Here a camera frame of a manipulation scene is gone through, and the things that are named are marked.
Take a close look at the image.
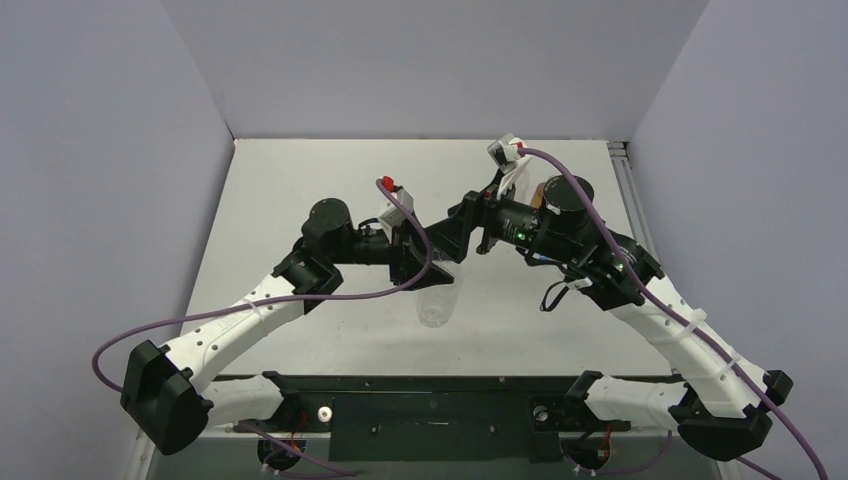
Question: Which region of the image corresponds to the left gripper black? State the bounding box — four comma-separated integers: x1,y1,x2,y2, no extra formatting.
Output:
329,209,454,288

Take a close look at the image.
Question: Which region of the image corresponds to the clear plastic bottle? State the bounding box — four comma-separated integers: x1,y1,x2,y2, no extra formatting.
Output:
416,261,463,328

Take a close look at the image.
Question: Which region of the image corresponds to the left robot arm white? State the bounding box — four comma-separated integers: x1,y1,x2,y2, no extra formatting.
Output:
120,198,454,455

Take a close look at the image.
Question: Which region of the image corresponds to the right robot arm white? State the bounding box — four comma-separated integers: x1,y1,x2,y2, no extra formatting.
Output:
426,176,793,461

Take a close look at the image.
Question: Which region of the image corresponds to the clear empty bottle upright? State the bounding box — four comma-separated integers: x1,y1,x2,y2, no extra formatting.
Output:
513,161,530,203

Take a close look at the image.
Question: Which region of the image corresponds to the tea bottle red label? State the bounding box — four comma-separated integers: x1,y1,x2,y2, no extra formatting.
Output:
530,183,545,208

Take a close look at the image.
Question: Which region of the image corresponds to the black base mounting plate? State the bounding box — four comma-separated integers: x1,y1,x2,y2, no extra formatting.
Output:
242,374,634,462

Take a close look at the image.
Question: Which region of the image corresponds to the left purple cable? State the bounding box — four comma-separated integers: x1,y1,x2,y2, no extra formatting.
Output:
91,178,435,393

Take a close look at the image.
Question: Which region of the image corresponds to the purple cable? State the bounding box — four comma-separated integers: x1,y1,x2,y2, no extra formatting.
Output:
517,146,831,480
91,178,435,393

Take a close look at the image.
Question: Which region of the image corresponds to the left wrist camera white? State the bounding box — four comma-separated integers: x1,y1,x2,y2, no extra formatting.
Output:
377,176,414,242

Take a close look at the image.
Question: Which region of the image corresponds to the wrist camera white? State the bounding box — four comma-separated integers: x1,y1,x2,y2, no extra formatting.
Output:
377,176,414,242
487,133,530,200

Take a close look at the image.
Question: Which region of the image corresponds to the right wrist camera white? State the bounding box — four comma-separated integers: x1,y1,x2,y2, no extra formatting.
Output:
487,133,530,200

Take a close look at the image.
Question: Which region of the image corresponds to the black cable loop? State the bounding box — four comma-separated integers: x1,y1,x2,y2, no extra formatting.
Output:
523,251,591,314

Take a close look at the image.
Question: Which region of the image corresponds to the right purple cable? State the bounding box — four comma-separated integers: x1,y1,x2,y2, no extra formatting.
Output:
517,146,831,480

